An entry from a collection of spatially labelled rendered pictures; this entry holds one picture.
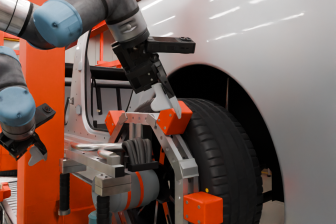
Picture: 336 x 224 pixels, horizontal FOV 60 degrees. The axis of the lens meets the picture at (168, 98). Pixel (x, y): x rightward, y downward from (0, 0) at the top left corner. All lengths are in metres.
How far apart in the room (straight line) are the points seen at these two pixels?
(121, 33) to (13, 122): 0.29
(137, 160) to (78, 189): 0.64
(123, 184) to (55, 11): 0.52
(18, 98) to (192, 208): 0.53
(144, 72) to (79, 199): 0.95
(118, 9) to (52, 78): 0.82
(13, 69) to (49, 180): 0.74
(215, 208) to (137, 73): 0.45
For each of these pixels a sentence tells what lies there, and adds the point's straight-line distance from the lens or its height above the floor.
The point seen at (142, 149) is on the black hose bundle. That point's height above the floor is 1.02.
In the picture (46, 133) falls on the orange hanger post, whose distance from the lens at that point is 1.35.
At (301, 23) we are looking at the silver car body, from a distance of 0.90.
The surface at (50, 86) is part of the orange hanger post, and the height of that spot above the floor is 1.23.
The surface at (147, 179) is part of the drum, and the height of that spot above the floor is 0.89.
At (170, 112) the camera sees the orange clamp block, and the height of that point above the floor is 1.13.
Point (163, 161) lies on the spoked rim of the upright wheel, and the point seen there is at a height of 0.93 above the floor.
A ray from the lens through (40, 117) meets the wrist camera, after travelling 0.87.
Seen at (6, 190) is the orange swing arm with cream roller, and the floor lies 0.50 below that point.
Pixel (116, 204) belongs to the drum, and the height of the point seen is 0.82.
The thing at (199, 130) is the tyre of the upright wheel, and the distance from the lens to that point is 0.94.
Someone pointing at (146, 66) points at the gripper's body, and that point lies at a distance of 0.63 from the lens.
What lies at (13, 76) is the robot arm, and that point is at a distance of 0.73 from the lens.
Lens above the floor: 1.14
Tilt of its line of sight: 2 degrees up
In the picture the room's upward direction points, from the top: straight up
